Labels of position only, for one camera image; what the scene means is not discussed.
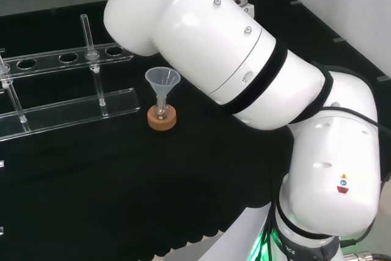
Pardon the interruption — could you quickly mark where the clear acrylic funnel stand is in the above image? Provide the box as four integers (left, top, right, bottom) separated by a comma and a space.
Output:
0, 13, 141, 142

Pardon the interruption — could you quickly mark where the cork ring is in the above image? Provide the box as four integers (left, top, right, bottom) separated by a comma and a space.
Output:
147, 105, 178, 131

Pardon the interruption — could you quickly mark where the black bench cloth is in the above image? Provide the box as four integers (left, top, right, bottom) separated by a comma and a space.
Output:
0, 0, 391, 261

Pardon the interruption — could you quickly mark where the translucent plastic funnel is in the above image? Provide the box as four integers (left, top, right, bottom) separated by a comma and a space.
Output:
144, 67, 181, 106

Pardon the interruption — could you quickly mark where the small round-bottom glass flask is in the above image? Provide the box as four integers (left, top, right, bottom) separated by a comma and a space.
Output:
154, 95, 170, 121

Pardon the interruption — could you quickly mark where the grey metal connector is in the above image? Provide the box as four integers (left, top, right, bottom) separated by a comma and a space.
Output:
343, 251, 391, 261

